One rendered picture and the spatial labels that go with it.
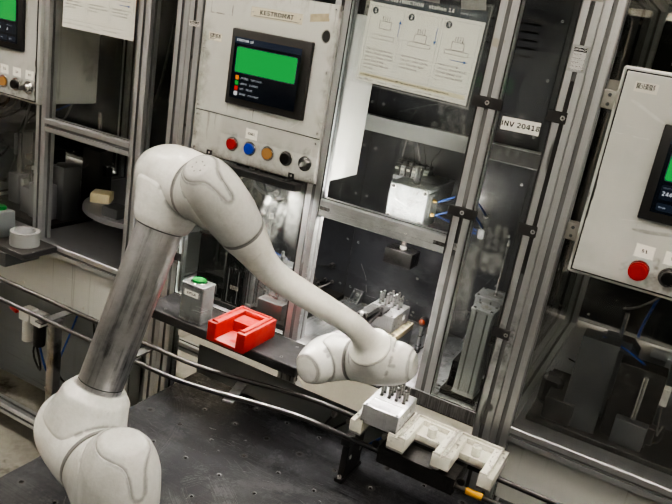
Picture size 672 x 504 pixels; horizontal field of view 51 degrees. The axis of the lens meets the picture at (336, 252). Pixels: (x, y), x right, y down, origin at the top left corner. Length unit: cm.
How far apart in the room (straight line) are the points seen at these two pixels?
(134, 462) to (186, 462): 46
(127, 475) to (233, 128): 100
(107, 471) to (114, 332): 29
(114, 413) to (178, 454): 37
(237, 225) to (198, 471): 73
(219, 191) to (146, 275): 28
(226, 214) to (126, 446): 49
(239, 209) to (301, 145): 57
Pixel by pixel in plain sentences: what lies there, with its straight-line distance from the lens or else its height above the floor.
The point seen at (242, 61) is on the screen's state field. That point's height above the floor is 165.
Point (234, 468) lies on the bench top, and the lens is 191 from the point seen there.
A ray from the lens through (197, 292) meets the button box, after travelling 204.
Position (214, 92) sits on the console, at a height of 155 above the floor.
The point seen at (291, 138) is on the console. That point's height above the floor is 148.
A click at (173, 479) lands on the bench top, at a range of 186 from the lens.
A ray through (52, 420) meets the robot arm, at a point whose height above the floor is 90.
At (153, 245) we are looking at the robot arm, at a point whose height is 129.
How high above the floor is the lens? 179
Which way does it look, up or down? 18 degrees down
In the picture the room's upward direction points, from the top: 10 degrees clockwise
